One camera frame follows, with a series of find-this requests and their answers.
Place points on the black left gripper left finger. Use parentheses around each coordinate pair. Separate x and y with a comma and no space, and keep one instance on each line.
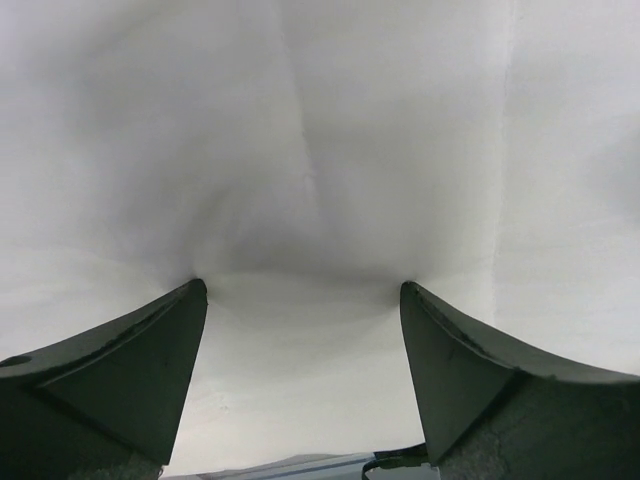
(105,403)

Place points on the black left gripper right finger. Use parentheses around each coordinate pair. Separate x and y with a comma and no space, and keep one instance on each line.
(494,407)

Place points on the white pillow with yellow edge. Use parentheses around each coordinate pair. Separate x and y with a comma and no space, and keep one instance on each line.
(305,158)

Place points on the blue-grey fabric pillowcase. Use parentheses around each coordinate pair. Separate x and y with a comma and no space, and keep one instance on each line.
(344,467)

